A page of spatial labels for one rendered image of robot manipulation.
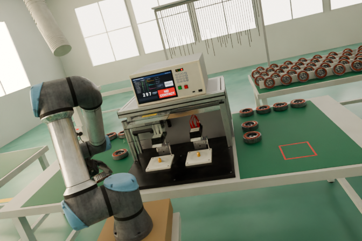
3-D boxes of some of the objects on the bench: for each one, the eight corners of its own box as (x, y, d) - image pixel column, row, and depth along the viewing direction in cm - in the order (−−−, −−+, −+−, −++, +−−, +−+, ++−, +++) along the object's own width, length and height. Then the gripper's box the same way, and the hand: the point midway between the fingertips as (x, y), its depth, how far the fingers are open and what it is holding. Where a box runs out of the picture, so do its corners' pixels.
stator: (126, 158, 187) (124, 154, 186) (111, 161, 189) (109, 157, 188) (130, 151, 198) (129, 147, 197) (116, 154, 200) (115, 149, 199)
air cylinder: (206, 147, 170) (204, 139, 169) (194, 149, 172) (193, 141, 170) (206, 143, 175) (204, 136, 173) (195, 146, 176) (193, 138, 175)
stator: (241, 139, 174) (239, 134, 173) (257, 134, 175) (256, 129, 174) (248, 146, 164) (246, 140, 163) (265, 140, 165) (264, 135, 164)
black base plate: (235, 177, 136) (235, 173, 135) (119, 192, 148) (118, 189, 148) (231, 137, 180) (230, 134, 179) (141, 151, 193) (141, 149, 192)
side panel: (234, 136, 181) (225, 91, 172) (230, 137, 181) (221, 92, 172) (232, 121, 207) (224, 81, 198) (228, 121, 207) (220, 82, 198)
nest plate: (211, 162, 151) (210, 160, 151) (185, 166, 154) (185, 164, 154) (211, 149, 165) (211, 148, 165) (188, 153, 168) (187, 151, 168)
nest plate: (170, 168, 156) (169, 166, 156) (146, 171, 159) (145, 170, 159) (174, 155, 170) (173, 154, 170) (152, 159, 173) (151, 157, 173)
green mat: (376, 161, 121) (376, 161, 121) (239, 179, 133) (239, 178, 133) (310, 100, 210) (310, 100, 210) (231, 114, 222) (231, 113, 222)
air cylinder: (169, 153, 175) (167, 146, 173) (159, 155, 176) (157, 147, 175) (171, 149, 180) (168, 142, 178) (160, 151, 181) (158, 143, 180)
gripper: (64, 172, 137) (88, 194, 148) (96, 154, 137) (117, 178, 148) (65, 161, 144) (88, 183, 155) (96, 144, 144) (116, 167, 155)
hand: (102, 177), depth 154 cm, fingers closed on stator, 13 cm apart
